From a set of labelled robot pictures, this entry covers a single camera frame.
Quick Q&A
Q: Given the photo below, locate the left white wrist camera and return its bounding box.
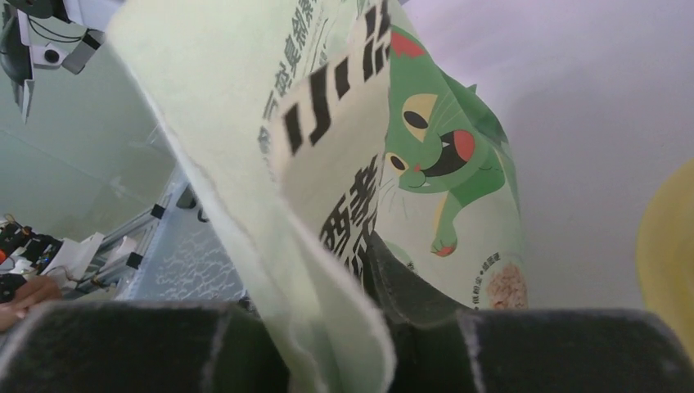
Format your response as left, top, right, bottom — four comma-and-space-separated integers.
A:
29, 29, 105, 75

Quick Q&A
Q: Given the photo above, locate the person hand in background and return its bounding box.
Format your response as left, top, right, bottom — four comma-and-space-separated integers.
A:
1, 276, 63, 333

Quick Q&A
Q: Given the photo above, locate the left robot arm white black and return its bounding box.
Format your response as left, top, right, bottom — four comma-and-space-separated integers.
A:
1, 0, 67, 122

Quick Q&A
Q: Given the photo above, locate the green cat litter bag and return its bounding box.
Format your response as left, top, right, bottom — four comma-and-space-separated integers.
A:
106, 1, 527, 392

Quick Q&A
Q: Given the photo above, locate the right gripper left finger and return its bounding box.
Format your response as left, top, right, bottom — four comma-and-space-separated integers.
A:
1, 301, 290, 392

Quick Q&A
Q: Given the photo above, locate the electronics clutter on bench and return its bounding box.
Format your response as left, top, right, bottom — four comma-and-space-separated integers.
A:
1, 214, 105, 302

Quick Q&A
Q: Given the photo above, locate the yellow plastic litter box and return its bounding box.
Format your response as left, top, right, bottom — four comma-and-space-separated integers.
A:
635, 160, 693, 357

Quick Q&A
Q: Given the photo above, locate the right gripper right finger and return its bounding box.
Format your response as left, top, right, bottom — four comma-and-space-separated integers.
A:
364, 234, 693, 392

